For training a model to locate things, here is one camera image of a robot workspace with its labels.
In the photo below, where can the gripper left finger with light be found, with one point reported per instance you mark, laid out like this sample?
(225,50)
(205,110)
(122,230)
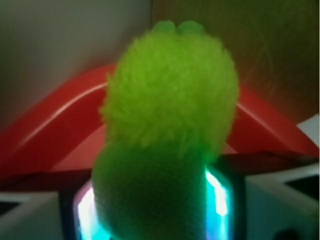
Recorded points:
(50,215)

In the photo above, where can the gripper right finger with light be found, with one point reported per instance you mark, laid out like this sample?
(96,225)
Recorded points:
(273,206)

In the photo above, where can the green plush caterpillar toy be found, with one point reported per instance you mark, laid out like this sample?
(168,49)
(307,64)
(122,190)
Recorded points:
(169,110)

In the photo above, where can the red plastic tray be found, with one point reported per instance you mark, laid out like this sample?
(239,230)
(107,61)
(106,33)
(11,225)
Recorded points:
(65,132)

